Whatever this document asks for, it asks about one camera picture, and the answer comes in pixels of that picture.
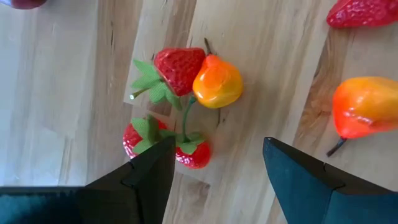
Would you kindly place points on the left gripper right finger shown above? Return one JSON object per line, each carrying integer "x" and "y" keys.
{"x": 311, "y": 199}

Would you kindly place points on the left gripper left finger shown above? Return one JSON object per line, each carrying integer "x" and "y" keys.
{"x": 109, "y": 202}

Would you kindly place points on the small orange fruit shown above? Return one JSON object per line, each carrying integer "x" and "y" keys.
{"x": 363, "y": 105}
{"x": 217, "y": 81}

